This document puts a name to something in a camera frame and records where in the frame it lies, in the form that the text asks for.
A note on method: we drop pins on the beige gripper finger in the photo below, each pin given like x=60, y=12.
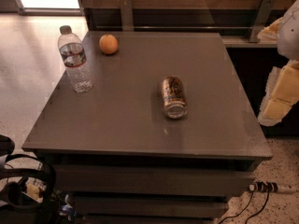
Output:
x=281, y=94
x=270, y=33

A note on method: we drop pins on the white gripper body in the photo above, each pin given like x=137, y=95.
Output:
x=290, y=34

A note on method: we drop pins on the orange soda can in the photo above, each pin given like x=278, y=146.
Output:
x=174, y=100

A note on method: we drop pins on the white power strip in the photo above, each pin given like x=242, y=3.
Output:
x=272, y=187

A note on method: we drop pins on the orange fruit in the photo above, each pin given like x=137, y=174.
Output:
x=108, y=44

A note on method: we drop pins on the grey drawer cabinet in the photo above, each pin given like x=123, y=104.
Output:
x=124, y=161

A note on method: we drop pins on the clear plastic water bottle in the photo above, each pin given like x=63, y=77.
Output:
x=75, y=61

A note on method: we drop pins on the right metal shelf bracket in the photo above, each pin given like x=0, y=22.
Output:
x=260, y=19

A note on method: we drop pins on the metal shelf bracket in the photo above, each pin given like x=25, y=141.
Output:
x=127, y=19
x=260, y=19

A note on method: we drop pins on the left metal shelf bracket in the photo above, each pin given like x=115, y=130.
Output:
x=127, y=19

